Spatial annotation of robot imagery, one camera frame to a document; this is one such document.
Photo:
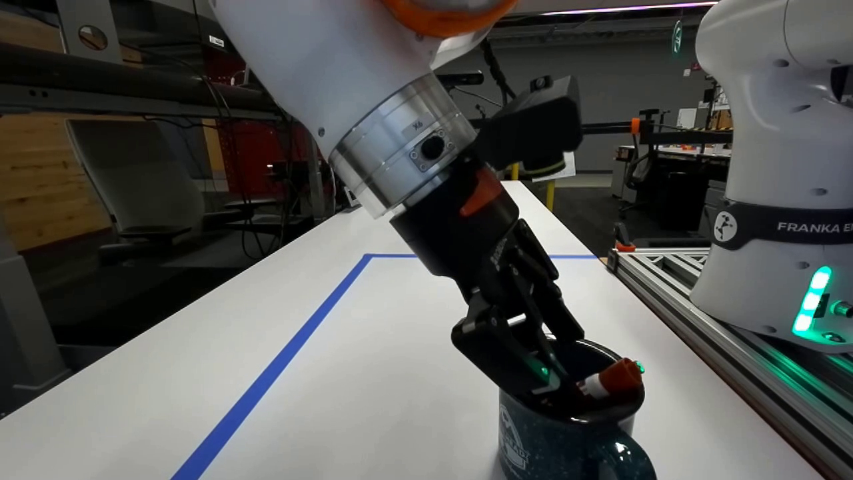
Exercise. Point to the dark blue speckled mug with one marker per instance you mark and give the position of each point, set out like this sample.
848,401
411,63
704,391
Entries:
543,442

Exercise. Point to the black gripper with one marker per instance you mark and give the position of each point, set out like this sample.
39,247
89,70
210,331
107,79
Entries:
462,230

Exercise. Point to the blue tape line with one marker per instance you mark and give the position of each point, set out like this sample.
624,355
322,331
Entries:
294,343

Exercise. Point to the black horizontal beam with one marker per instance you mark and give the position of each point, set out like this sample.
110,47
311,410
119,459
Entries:
117,82

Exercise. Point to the aluminium rail frame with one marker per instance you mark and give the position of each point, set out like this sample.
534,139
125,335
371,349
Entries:
763,374

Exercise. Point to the yellow post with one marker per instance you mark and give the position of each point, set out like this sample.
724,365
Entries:
552,190

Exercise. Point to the grey box with round dial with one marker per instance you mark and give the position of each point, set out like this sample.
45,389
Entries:
89,31

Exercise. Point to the black machine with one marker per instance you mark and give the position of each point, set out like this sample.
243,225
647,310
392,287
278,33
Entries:
667,190

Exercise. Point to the teal round sign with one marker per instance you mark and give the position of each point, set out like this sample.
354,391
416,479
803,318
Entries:
679,39

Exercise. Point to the grey cabinet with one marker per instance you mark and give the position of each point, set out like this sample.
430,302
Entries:
26,329

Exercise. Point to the wooden wall panel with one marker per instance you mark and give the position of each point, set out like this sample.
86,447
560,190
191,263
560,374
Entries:
45,182

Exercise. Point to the grey slanted panel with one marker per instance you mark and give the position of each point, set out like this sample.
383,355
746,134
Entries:
143,178

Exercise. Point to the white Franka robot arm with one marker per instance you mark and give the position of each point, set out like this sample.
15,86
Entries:
355,70

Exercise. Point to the black bar with orange clamps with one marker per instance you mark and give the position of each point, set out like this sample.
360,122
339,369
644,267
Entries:
667,126

